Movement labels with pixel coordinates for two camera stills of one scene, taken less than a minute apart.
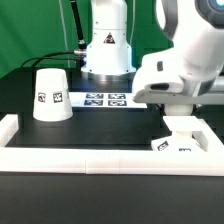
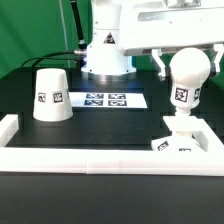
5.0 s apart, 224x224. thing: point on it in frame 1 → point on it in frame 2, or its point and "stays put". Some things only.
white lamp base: [189, 134] stays put
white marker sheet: [103, 100] stays put
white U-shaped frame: [114, 161] stays put
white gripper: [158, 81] → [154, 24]
